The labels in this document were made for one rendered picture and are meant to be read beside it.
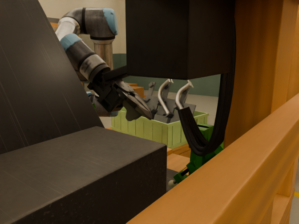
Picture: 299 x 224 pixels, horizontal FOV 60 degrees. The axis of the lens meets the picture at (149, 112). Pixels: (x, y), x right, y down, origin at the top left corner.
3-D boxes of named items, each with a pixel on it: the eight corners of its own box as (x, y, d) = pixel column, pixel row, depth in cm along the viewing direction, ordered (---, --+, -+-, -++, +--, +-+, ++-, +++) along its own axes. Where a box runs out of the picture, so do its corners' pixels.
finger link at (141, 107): (141, 130, 74) (119, 109, 76) (154, 116, 73) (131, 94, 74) (136, 132, 71) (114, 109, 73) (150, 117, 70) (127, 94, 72)
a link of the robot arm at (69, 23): (61, 2, 118) (22, 58, 82) (85, 3, 119) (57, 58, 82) (66, 27, 126) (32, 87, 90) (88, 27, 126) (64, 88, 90)
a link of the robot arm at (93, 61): (103, 56, 81) (88, 52, 73) (112, 65, 80) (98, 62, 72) (89, 74, 83) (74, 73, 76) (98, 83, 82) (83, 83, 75)
